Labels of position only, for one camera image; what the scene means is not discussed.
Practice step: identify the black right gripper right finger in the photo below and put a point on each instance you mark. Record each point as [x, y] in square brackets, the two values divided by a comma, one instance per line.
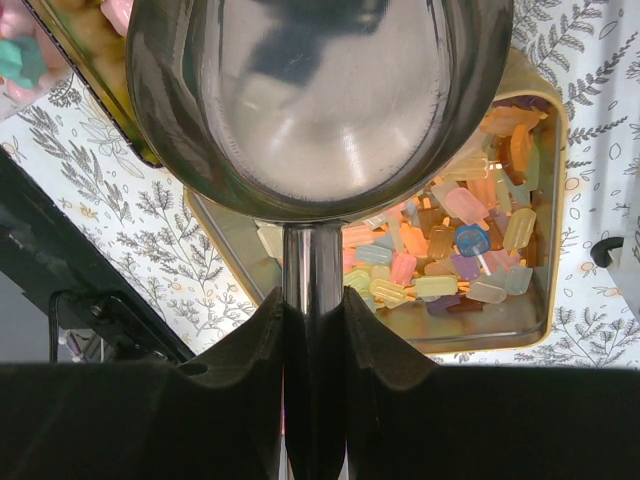
[411, 418]

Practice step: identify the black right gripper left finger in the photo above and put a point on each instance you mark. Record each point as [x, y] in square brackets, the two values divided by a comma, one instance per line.
[217, 416]

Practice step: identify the gold tin of candies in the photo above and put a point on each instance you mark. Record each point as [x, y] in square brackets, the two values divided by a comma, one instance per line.
[469, 263]

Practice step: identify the metal scoop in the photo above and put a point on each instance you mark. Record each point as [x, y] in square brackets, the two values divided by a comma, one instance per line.
[311, 115]

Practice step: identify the star candy tin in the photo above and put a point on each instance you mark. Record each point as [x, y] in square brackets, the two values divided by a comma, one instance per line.
[45, 45]

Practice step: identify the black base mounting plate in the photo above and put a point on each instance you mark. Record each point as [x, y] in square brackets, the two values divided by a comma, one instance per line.
[66, 277]

